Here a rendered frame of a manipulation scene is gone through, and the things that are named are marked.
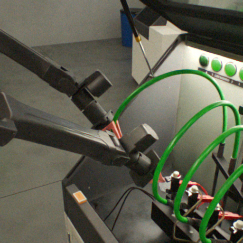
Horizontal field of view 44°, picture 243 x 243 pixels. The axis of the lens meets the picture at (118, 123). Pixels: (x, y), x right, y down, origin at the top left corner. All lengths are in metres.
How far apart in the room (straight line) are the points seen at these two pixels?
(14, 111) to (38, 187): 2.22
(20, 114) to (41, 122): 0.05
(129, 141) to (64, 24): 6.69
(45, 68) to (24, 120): 0.38
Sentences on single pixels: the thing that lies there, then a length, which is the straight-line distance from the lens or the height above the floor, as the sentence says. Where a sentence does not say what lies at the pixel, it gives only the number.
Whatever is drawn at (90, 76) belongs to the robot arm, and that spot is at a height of 1.40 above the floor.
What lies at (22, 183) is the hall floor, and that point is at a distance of 2.79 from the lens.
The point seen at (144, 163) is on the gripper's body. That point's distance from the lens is 0.86.
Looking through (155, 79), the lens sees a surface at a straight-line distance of 0.88.
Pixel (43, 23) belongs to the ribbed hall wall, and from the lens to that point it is 7.28.
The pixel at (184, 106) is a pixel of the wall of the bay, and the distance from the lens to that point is 1.29.
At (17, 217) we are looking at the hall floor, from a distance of 2.50.
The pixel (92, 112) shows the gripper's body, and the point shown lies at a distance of 0.90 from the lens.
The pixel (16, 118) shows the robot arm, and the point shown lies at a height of 1.47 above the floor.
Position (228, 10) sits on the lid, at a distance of 0.87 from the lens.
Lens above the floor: 1.70
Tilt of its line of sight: 28 degrees down
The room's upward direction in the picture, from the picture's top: straight up
